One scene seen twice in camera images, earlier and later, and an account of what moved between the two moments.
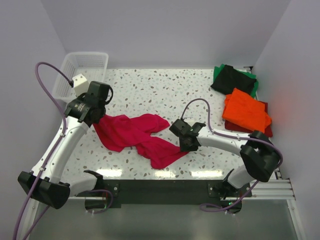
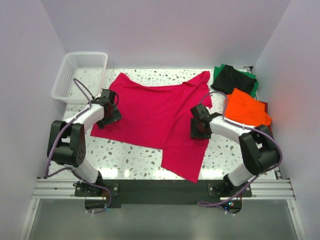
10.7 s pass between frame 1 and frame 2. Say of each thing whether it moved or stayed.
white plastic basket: stayed
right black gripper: moved
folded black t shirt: stayed
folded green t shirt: stayed
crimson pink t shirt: moved
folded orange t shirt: stayed
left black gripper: moved
